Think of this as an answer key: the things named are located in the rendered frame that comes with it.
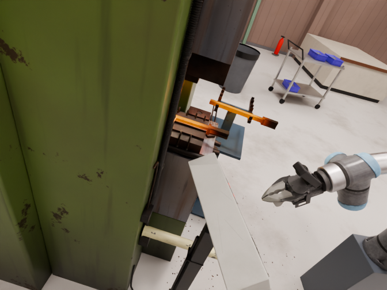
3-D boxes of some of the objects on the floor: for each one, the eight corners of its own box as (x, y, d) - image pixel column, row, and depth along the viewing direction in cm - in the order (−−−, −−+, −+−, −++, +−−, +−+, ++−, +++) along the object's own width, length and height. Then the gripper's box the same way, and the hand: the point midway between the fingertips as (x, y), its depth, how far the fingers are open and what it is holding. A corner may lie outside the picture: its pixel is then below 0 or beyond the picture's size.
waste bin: (212, 78, 430) (224, 39, 388) (238, 83, 446) (253, 45, 404) (220, 92, 391) (235, 51, 350) (248, 96, 407) (265, 57, 366)
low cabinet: (341, 72, 725) (358, 48, 680) (381, 105, 568) (406, 75, 522) (293, 59, 702) (307, 32, 657) (321, 89, 545) (341, 57, 500)
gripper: (329, 199, 79) (268, 220, 79) (313, 178, 86) (257, 198, 86) (333, 184, 73) (268, 207, 73) (315, 163, 80) (255, 184, 80)
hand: (265, 196), depth 78 cm, fingers closed
